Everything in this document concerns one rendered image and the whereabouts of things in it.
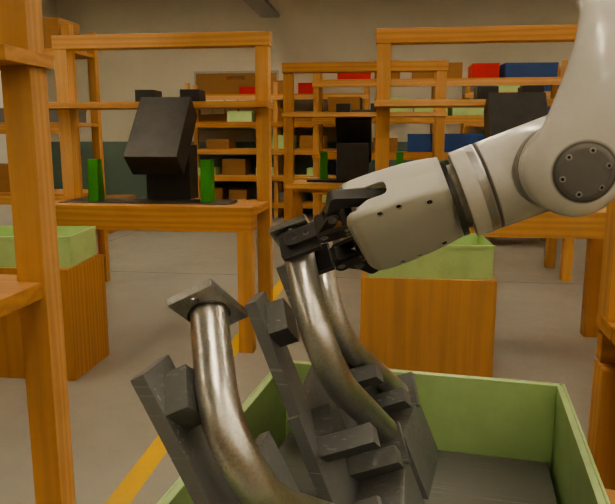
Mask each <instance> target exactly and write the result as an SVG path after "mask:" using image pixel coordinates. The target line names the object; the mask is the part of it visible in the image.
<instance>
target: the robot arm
mask: <svg viewBox="0 0 615 504"><path fill-rule="evenodd" d="M576 7H577V10H578V12H579V22H578V28H577V32H576V37H575V41H574V44H573V48H572V51H571V55H570V58H569V61H568V64H567V66H566V69H565V72H564V75H563V77H562V80H561V83H560V85H559V88H558V90H557V93H556V95H555V98H554V100H553V103H552V105H551V108H550V110H549V112H548V115H546V116H543V117H541V118H538V119H535V120H533V121H530V122H528V123H525V124H522V125H520V126H517V127H515V128H512V129H509V130H507V131H504V132H501V133H499V134H496V135H494V136H491V137H488V138H486V139H483V140H481V141H478V142H475V143H473V144H470V145H467V146H465V147H462V148H459V149H457V150H454V151H452V152H449V153H448V154H447V156H448V160H449V165H445V163H444V161H443V160H442V161H438V159H437V157H434V158H426V159H421V160H415V161H411V162H407V163H402V164H399V165H395V166H391V167H388V168H385V169H381V170H378V171H375V172H372V173H369V174H366V175H363V176H360V177H358V178H355V179H352V180H350V181H348V182H345V183H344V184H342V185H341V186H340V188H339V189H333V190H330V191H328V193H327V197H326V202H325V206H324V208H323V209H322V211H321V212H320V214H318V215H316V216H315V217H314V221H313V222H310V223H308V224H305V225H302V226H300V227H297V228H294V229H292V230H289V231H286V232H284V233H281V234H280V235H279V236H278V239H279V245H280V251H281V257H282V259H283V260H284V261H291V260H293V259H296V258H299V257H301V256H304V255H307V254H310V253H312V252H315V257H316V262H317V268H318V273H319V275H321V274H324V273H327V272H329V271H332V270H335V267H336V270H338V271H343V270H346V269H348V268H351V269H360V270H362V271H365V272H367V273H370V274H373V273H376V272H377V271H378V270H384V269H388V268H392V267H395V266H398V265H401V264H404V263H406V262H409V261H412V260H414V259H417V258H419V257H422V256H424V255H426V254H429V253H431V252H433V251H435V250H437V249H440V248H442V247H444V246H446V245H448V244H450V243H452V242H454V241H456V240H457V239H459V238H461V237H463V236H464V235H465V236H466V235H469V234H470V231H469V227H472V226H473V228H474V230H475V233H476V235H477V236H480V235H483V234H486V233H491V232H494V230H497V229H500V228H502V227H506V226H509V225H511V224H514V223H517V222H520V221H523V220H526V219H529V218H531V217H534V216H537V215H540V214H543V213H546V212H548V211H551V212H553V213H555V214H559V215H562V216H569V217H581V216H587V215H590V214H593V213H595V212H597V211H599V210H601V209H602V208H604V207H605V206H607V205H608V204H609V203H610V202H611V201H613V200H614V199H615V0H576ZM339 220H341V223H342V226H339V227H336V228H334V227H335V226H336V224H337V223H338V221H339ZM351 235H352V236H351ZM348 236H351V237H349V238H347V239H344V240H342V241H340V242H338V243H335V244H333V245H332V247H331V248H330V244H329V243H327V242H331V241H334V240H338V239H341V238H344V237H348ZM321 243H324V244H321ZM354 247H355V249H356V250H354V249H351V248H354Z"/></svg>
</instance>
